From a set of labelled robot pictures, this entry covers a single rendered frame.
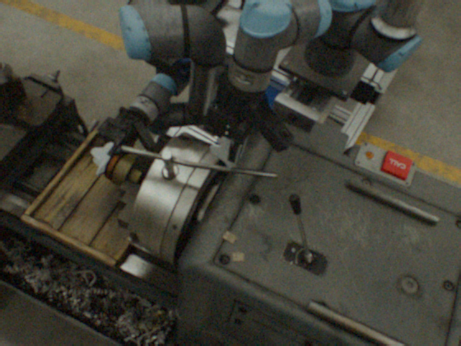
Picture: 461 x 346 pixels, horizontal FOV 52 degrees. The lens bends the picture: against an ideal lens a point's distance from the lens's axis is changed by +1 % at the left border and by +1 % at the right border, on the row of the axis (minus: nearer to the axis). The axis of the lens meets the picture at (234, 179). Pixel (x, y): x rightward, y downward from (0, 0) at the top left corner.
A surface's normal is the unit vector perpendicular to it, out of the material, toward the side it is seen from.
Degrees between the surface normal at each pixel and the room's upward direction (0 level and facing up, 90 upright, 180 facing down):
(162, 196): 31
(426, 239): 0
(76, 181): 0
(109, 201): 0
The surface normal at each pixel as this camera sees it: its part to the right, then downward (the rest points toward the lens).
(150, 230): -0.33, 0.43
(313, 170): 0.11, -0.51
